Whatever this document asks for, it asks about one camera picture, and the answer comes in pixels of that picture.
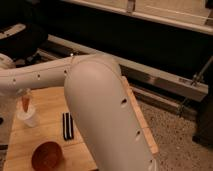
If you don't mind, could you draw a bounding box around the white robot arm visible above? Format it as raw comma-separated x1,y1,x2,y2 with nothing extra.
0,54,158,171

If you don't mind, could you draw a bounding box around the black office chair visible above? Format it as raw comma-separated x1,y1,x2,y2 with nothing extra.
0,0,48,60

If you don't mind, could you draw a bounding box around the red bowl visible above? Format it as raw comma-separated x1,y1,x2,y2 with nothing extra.
31,141,63,171

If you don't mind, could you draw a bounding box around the wooden table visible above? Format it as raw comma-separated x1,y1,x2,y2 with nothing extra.
2,75,160,171

